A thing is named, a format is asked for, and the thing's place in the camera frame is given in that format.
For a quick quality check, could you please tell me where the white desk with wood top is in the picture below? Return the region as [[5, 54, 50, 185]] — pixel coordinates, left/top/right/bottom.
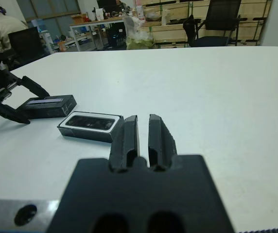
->
[[69, 18, 127, 51]]

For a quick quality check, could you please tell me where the black computer tower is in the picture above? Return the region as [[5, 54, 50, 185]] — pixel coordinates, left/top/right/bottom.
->
[[106, 27, 127, 47]]

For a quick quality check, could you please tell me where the small orange container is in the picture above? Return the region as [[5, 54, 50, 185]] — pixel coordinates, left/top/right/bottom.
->
[[57, 40, 68, 52]]

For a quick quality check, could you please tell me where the white carton with red print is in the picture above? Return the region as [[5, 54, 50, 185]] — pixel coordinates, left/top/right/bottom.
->
[[94, 7, 105, 21]]

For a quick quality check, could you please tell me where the black solid-back office chair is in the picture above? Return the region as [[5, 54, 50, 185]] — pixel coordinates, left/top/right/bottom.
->
[[0, 26, 46, 71]]

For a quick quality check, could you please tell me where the black box base white insert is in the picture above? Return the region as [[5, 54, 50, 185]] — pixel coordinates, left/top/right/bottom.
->
[[56, 111, 125, 144]]

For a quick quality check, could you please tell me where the pink and white sign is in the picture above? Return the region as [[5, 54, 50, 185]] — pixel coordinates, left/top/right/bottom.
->
[[135, 0, 146, 21]]

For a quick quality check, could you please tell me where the black mesh office chair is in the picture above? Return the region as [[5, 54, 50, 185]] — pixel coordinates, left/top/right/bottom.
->
[[189, 0, 242, 48]]

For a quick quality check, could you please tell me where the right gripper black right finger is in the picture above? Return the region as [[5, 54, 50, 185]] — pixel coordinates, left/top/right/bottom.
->
[[148, 113, 179, 172]]

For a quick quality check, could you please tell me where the window with brown frame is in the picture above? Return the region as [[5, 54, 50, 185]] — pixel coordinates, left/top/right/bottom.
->
[[16, 0, 81, 19]]

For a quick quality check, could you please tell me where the black box lid with print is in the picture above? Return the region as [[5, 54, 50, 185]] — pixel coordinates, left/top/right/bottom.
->
[[16, 94, 78, 120]]

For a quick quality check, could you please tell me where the slim black camera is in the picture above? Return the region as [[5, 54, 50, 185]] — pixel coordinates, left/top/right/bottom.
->
[[66, 115, 117, 129]]

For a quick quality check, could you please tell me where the black computer monitor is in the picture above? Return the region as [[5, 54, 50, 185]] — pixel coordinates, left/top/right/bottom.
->
[[97, 0, 117, 13]]

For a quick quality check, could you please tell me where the yellow-green plastic bag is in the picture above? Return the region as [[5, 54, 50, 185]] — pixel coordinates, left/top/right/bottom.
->
[[125, 15, 155, 50]]

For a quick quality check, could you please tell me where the seated person in dark top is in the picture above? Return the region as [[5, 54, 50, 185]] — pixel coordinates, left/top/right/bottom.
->
[[114, 0, 131, 12]]

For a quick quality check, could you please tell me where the brown cardboard box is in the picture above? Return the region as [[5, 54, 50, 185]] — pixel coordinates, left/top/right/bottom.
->
[[70, 13, 88, 24]]

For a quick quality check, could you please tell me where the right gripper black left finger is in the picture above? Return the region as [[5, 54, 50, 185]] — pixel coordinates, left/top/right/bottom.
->
[[108, 115, 140, 173]]

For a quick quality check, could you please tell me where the person in beige jacket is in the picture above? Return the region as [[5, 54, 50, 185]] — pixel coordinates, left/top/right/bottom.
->
[[0, 1, 29, 58]]

